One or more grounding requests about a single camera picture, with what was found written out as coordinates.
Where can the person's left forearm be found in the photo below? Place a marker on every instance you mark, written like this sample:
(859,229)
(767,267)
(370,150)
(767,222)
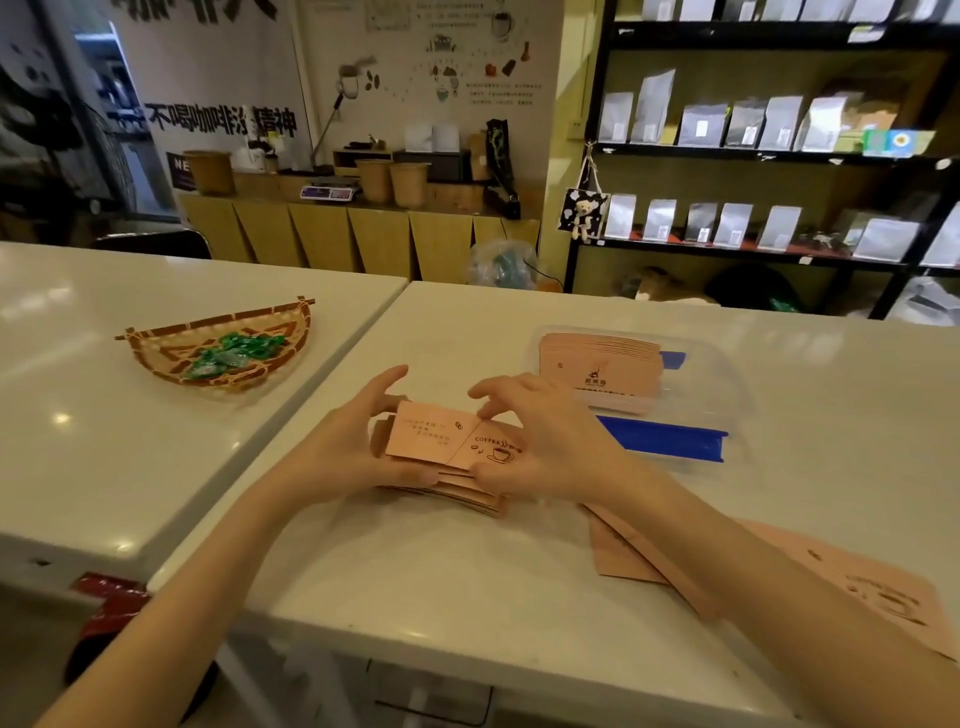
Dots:
(187,592)

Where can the white banner with black lettering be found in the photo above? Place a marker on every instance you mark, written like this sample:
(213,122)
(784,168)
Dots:
(217,75)

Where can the person's left thumb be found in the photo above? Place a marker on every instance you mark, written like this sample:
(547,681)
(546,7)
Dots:
(379,386)

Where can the red round stool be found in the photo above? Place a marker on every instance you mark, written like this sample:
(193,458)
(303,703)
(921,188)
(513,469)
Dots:
(112,607)

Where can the white plastic bag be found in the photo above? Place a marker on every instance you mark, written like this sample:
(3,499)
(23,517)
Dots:
(926,300)

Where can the black chair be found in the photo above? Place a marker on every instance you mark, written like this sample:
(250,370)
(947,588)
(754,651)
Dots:
(154,244)

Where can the stack of pink sleeves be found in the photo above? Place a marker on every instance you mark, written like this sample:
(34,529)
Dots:
(469,491)

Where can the thin desk lamp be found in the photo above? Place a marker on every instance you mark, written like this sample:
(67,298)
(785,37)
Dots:
(327,127)

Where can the small blue plastic tab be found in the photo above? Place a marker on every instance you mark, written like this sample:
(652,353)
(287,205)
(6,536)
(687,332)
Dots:
(673,360)

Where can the green and blue box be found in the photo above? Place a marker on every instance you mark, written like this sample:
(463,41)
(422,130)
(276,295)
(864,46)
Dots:
(896,142)

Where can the white folded cards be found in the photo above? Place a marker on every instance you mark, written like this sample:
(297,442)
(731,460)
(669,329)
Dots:
(431,138)

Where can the white digital scale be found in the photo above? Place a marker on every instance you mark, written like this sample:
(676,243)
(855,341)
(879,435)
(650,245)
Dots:
(328,192)

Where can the person's right forearm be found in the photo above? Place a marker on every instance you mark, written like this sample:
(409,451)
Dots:
(765,600)

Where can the person's right middle finger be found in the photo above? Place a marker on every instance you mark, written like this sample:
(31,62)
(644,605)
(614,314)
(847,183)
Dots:
(499,409)

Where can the clear plastic container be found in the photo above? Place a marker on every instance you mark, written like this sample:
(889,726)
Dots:
(705,390)

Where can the black metal shelf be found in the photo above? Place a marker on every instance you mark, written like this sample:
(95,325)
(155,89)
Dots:
(757,150)

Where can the brown paper bucket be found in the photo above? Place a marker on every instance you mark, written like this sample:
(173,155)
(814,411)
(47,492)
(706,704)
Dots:
(209,172)
(374,181)
(409,185)

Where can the brown paper pouch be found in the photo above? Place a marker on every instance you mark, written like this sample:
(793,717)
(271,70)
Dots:
(877,116)

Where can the white illustrated wall poster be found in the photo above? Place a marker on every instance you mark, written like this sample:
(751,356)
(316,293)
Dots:
(450,60)

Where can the black printed bag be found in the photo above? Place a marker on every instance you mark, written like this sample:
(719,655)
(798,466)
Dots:
(499,150)

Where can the black sealing machine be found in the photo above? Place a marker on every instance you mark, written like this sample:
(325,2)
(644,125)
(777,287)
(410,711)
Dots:
(504,202)

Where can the hanging teddy bear charm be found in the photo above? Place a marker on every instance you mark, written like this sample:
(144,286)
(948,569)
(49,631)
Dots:
(583,214)

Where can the pile of green candies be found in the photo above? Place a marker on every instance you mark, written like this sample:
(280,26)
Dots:
(232,354)

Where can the person's right hand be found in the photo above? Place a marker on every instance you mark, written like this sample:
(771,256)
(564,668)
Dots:
(562,450)

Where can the blue plastic bar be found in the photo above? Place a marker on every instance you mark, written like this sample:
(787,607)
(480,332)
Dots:
(667,439)

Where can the person's right thumb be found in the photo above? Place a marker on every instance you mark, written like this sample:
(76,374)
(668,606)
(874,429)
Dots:
(491,474)

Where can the bundle of pink paper sleeves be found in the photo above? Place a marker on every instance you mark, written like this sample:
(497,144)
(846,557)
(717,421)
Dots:
(600,371)

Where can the clear plastic bag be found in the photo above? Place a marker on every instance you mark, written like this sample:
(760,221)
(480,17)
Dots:
(501,264)

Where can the small wooden box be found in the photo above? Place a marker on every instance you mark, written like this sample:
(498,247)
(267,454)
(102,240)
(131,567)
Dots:
(360,159)

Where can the pink printed cup sleeve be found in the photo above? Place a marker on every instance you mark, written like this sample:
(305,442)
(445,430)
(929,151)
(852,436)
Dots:
(442,439)

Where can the row of silver pouches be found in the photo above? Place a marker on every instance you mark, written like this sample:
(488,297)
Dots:
(705,120)
(780,9)
(735,225)

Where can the woven bamboo basket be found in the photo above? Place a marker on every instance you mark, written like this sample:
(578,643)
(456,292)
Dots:
(157,352)

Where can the flat pink paper sleeve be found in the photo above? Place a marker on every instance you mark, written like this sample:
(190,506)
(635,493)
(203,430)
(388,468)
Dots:
(862,585)

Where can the black box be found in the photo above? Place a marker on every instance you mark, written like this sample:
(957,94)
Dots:
(431,166)

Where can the brown crumpled bag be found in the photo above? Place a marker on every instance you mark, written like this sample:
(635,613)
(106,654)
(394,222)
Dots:
(660,286)

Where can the flat brownish paper sleeve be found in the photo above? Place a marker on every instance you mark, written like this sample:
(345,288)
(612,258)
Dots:
(622,551)

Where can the person's left hand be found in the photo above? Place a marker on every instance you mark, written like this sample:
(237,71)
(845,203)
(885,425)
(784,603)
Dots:
(337,450)

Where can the wooden counter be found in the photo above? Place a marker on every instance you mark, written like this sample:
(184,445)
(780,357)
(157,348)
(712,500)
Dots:
(315,232)

